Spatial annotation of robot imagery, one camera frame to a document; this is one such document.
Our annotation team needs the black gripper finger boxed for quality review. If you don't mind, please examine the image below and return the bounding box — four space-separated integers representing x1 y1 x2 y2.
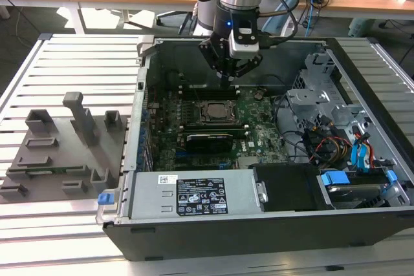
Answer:
227 54 263 90
197 39 229 90

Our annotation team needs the wire locking lever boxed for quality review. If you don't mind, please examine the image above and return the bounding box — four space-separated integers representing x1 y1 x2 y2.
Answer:
189 82 201 103

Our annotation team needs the CPU socket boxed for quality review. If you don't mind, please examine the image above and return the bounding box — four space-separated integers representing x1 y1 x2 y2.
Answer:
197 99 243 127

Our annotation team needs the black RAM slot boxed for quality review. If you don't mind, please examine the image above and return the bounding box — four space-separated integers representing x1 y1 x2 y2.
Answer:
182 124 252 130
182 122 250 127
177 88 241 93
177 91 241 96
177 94 241 100
184 131 252 137
183 128 252 133
177 85 241 90

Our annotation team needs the green motherboard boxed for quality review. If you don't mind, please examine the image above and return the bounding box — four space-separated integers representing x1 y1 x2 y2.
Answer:
144 85 289 172

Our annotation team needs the black graphics card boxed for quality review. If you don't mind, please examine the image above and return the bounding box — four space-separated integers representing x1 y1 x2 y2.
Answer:
184 131 234 154

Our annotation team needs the metal drive cage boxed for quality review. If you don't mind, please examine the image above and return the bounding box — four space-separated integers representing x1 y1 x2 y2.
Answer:
286 50 373 147

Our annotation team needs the silver power supply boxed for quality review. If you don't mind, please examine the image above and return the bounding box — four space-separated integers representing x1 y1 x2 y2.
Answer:
127 169 270 222

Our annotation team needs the black PC case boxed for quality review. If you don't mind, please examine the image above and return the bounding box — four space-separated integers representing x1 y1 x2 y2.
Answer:
96 35 414 262

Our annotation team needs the hard disk in blue carrier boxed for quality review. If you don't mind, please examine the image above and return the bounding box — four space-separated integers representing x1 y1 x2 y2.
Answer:
316 169 399 211

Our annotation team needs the grey parts rack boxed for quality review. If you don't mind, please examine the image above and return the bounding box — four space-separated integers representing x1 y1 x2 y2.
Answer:
0 90 130 205

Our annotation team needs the green RAM stick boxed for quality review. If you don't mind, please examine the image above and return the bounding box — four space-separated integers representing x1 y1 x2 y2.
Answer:
24 166 84 174

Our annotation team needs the black camera bracket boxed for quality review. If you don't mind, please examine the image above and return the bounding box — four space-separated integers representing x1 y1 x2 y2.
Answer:
232 19 260 45

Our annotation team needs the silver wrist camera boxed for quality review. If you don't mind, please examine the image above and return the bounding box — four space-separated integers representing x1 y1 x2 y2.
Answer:
228 32 262 61

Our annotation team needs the thin black wire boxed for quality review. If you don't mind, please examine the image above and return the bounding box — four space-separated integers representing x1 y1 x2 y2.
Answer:
258 74 292 89
272 93 307 137

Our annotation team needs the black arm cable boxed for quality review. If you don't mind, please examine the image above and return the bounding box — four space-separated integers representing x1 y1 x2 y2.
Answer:
257 0 300 49

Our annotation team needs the thick black wire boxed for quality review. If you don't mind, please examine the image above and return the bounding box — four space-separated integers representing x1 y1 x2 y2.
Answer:
283 138 316 164

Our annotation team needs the red wire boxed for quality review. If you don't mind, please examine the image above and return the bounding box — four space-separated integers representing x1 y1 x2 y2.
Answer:
315 138 352 154

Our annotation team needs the yellow wire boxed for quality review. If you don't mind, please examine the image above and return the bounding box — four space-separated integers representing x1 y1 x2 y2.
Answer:
325 142 349 162

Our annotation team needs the blue flat wire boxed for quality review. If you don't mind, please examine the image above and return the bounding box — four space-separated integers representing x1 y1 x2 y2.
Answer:
359 140 373 174
350 142 362 169

